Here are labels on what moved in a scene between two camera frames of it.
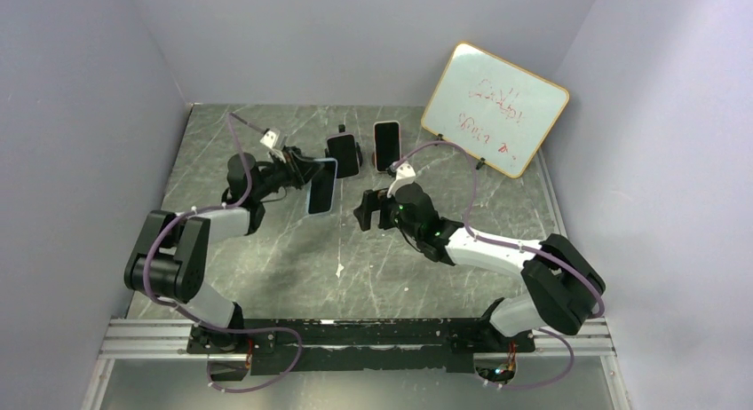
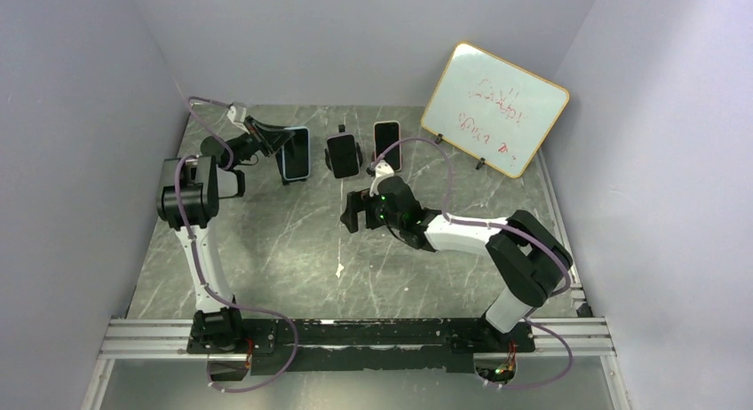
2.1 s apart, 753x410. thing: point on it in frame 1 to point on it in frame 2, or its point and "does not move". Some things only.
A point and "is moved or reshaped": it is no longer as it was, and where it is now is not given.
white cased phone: x=387 y=143 does not move
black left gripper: x=298 y=169 to x=273 y=138
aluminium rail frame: x=140 y=337 does not move
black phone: x=344 y=149 does not move
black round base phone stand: x=342 y=129 does not move
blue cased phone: x=322 y=189 is moved or reshaped
